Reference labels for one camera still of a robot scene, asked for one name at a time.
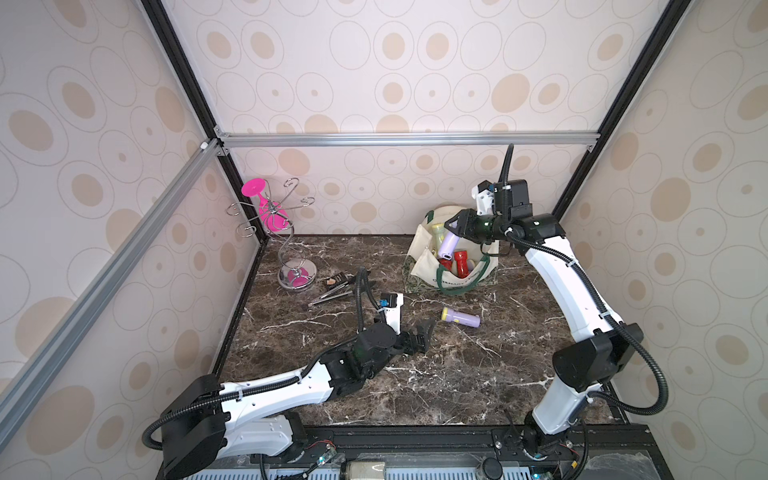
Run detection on purple flashlight horizontal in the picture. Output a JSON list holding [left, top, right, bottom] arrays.
[[441, 307, 481, 328]]

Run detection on purple flashlight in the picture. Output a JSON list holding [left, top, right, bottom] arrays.
[[437, 231, 460, 260]]

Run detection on red flashlight with logo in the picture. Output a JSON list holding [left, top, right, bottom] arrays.
[[453, 250, 470, 279]]

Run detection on red flashlight horizontal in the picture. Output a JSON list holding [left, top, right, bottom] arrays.
[[438, 258, 453, 271]]

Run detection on green flashlight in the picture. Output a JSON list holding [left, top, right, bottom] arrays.
[[431, 223, 445, 244]]

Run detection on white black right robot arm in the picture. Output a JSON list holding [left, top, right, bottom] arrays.
[[438, 147, 669, 461]]

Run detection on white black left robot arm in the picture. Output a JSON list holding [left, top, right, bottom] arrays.
[[141, 268, 435, 479]]

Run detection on cream green tote bag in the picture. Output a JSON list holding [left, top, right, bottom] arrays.
[[404, 205, 499, 296]]

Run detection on black metal tongs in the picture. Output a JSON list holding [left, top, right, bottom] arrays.
[[307, 270, 379, 308]]

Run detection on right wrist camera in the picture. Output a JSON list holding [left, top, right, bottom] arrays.
[[471, 180, 499, 216]]

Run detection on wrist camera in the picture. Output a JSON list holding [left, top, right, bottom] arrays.
[[380, 292, 404, 335], [471, 180, 499, 216]]

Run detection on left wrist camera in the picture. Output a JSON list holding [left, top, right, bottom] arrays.
[[380, 292, 404, 335]]

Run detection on aluminium frame rail back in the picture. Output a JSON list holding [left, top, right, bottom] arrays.
[[220, 130, 600, 149]]

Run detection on aluminium frame rail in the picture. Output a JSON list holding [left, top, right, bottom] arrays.
[[1, 138, 223, 448], [220, 130, 600, 149]]

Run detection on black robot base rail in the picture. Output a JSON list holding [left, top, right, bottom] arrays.
[[155, 422, 673, 480]]

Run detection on aluminium frame rail left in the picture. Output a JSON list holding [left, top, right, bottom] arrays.
[[1, 138, 223, 448]]

